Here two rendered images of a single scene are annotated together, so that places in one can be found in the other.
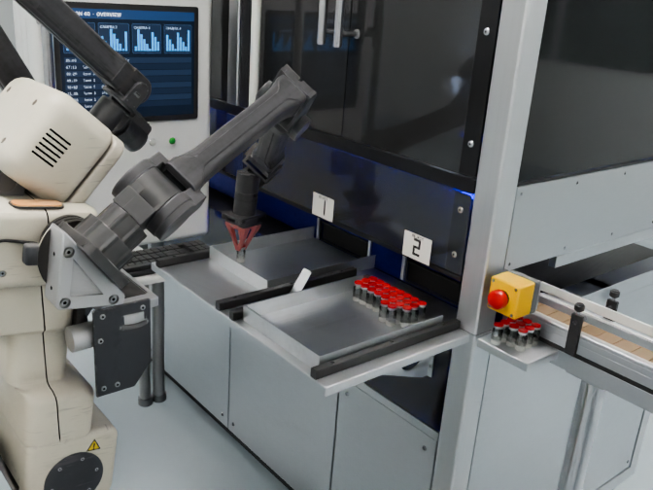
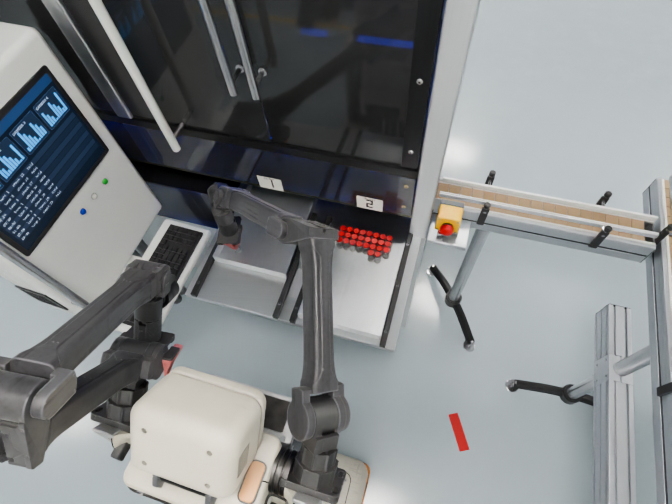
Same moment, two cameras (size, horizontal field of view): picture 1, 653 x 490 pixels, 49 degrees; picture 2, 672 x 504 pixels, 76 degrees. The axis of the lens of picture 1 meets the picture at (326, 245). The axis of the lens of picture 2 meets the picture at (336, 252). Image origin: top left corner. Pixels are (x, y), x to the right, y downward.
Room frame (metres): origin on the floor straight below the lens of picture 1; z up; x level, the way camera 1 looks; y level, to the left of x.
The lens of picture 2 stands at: (0.87, 0.26, 2.14)
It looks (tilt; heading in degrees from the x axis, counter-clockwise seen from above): 60 degrees down; 334
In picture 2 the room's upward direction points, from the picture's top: 7 degrees counter-clockwise
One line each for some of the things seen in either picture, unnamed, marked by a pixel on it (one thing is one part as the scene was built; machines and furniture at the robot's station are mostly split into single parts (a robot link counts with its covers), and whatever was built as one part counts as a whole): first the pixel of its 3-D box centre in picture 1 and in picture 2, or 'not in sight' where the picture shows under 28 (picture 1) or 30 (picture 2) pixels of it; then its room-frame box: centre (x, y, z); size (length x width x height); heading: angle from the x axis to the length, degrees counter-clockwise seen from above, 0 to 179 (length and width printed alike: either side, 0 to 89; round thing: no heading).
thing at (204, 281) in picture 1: (311, 296); (308, 257); (1.55, 0.03, 0.87); 0.70 x 0.48 x 0.02; 41
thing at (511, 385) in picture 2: not in sight; (566, 396); (0.70, -0.71, 0.07); 0.50 x 0.08 x 0.14; 41
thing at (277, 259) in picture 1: (292, 257); (268, 225); (1.73, 0.08, 0.90); 0.34 x 0.26 x 0.04; 131
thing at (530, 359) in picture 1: (521, 346); (449, 228); (1.37, -0.43, 0.87); 0.14 x 0.13 x 0.02; 131
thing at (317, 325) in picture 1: (343, 317); (353, 277); (1.39, -0.05, 0.90); 0.34 x 0.26 x 0.04; 130
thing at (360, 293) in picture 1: (381, 303); (362, 247); (1.46, -0.13, 0.90); 0.18 x 0.02 x 0.05; 40
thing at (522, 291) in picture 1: (512, 294); (449, 216); (1.35, -0.39, 0.99); 0.08 x 0.07 x 0.07; 131
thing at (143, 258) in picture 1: (147, 260); (159, 273); (1.82, 0.49, 0.82); 0.40 x 0.14 x 0.02; 129
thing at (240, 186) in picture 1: (248, 181); (222, 212); (1.71, 0.20, 1.09); 0.07 x 0.06 x 0.07; 167
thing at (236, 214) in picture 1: (245, 205); (227, 225); (1.70, 0.21, 1.03); 0.10 x 0.07 x 0.07; 147
